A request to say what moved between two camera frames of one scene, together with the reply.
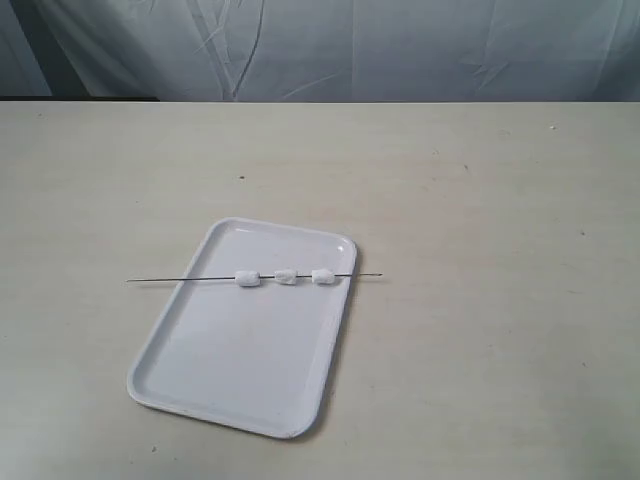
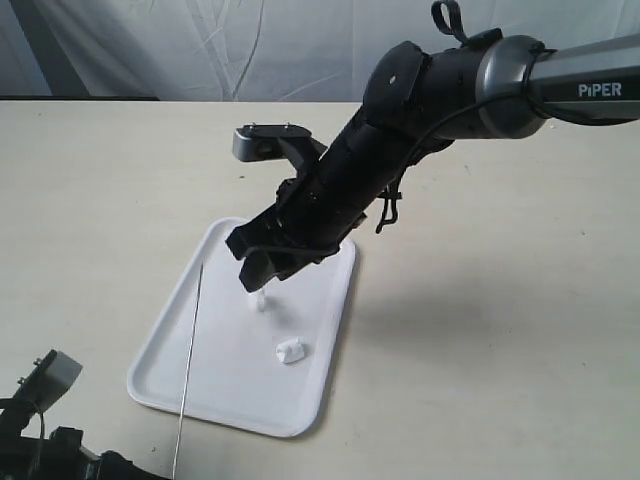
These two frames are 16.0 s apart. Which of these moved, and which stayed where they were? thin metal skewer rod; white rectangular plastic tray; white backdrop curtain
Moved: thin metal skewer rod
Stayed: white backdrop curtain; white rectangular plastic tray
